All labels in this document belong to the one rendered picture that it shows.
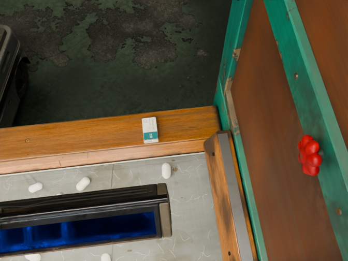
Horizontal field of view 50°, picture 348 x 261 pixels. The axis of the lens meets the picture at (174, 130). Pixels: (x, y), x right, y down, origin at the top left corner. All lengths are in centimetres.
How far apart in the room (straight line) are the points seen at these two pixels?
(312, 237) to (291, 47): 24
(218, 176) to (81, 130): 36
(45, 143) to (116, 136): 17
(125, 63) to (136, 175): 116
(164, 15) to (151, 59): 31
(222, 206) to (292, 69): 41
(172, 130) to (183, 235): 25
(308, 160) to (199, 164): 55
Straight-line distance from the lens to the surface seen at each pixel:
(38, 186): 95
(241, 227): 77
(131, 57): 202
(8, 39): 179
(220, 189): 81
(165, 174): 90
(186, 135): 93
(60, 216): 53
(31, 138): 99
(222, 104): 91
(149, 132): 91
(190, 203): 90
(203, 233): 88
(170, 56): 202
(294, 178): 54
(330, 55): 42
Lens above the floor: 161
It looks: 64 degrees down
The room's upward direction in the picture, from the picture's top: straight up
